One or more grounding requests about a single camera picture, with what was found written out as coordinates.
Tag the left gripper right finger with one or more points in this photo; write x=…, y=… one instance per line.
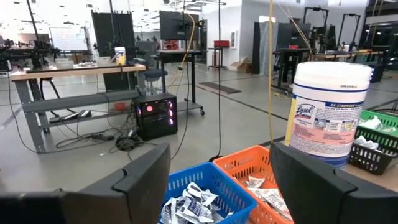
x=308, y=186

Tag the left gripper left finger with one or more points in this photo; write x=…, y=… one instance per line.
x=140, y=186

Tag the white black-print pad packet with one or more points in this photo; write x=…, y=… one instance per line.
x=366, y=143

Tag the white wipes canister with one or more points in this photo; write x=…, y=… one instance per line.
x=329, y=112

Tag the long white bandage wrapper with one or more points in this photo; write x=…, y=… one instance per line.
x=371, y=123

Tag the orange plastic basket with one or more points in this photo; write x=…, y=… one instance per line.
x=245, y=161

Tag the black plastic basket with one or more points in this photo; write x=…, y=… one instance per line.
x=370, y=160

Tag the black computer blue light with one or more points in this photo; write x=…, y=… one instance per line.
x=157, y=116

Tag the red round object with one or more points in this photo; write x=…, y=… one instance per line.
x=119, y=106

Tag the blue plastic basket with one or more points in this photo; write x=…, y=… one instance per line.
x=224, y=186

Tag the green plastic basket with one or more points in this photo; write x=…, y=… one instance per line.
x=388, y=119

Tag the dark round stool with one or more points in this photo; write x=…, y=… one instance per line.
x=155, y=74

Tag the dark floor mat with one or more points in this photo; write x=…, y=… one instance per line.
x=220, y=87

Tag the wipes canister on bench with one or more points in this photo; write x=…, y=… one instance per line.
x=120, y=56

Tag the long wooden workbench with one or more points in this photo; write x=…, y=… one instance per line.
x=74, y=71

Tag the black rolling monitor stand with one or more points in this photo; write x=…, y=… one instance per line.
x=178, y=56

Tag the cardboard box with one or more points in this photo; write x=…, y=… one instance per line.
x=241, y=66

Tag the dark standing panel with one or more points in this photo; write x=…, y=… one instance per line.
x=255, y=48

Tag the black panel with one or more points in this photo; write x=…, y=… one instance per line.
x=113, y=31

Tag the whiteboard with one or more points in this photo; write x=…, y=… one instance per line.
x=68, y=39

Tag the red box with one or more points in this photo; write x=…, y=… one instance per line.
x=221, y=43

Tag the black monitor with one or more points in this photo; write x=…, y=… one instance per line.
x=178, y=25

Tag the black aluminium frame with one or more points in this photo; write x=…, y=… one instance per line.
x=273, y=141

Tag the dark wall monitor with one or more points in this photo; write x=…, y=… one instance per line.
x=292, y=34

